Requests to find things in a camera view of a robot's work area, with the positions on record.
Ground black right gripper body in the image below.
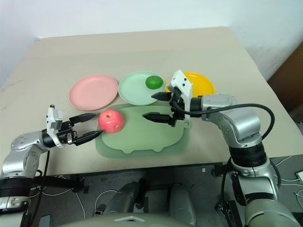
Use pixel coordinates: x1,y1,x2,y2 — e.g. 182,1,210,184
168,86,187,127

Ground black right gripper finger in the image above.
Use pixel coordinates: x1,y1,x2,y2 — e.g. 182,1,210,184
151,91,172,102
142,113,174,126

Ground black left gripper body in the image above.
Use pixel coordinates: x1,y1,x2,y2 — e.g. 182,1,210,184
56,120,79,145

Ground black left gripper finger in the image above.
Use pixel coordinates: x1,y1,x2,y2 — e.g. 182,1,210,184
69,113,98,125
73,130,104,146

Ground pink plate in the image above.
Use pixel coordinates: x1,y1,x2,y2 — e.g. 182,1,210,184
68,74,119,112

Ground light green plate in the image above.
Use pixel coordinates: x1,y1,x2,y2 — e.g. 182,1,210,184
117,70,166,106

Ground yellow plate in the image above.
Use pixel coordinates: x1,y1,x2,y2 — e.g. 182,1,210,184
164,71,216,98

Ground green lime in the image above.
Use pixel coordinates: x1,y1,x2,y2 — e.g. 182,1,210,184
144,75,163,90

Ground light green pig-shaped board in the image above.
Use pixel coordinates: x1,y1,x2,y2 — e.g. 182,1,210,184
101,105,190,155

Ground red apple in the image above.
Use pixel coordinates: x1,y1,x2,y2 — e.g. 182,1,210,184
98,109,125,134

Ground dark green rectangular mat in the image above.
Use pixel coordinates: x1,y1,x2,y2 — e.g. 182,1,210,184
95,103,192,159

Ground dark grey rounded shape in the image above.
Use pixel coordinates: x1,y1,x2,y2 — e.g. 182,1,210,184
103,181,148,216

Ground light grey rounded shape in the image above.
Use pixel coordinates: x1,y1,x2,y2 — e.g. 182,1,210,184
169,183,197,227

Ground grey robot torso cover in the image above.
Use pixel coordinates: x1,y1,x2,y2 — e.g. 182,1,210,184
56,212,248,227

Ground brown wooden cabinet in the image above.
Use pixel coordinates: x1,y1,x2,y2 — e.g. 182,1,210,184
267,42,303,122

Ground white box on floor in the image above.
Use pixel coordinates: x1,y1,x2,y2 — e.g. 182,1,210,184
294,168,303,185

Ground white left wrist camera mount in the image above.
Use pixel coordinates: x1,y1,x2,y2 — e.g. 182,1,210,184
46,105,65,148

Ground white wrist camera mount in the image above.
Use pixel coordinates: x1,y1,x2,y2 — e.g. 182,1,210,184
169,69,195,120
46,105,65,148

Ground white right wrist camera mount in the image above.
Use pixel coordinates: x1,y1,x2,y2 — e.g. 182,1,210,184
169,69,195,120

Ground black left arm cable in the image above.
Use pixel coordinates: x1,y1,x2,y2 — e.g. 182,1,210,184
29,150,51,227

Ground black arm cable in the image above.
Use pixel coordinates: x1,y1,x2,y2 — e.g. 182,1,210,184
29,150,51,227
186,103,276,143

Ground white floor cable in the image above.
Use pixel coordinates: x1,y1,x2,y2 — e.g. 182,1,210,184
271,155,303,183
42,182,86,219

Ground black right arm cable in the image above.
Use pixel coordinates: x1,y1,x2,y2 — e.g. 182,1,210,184
186,103,276,143

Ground black table frame bracket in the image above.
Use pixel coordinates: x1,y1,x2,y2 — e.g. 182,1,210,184
211,162,228,178

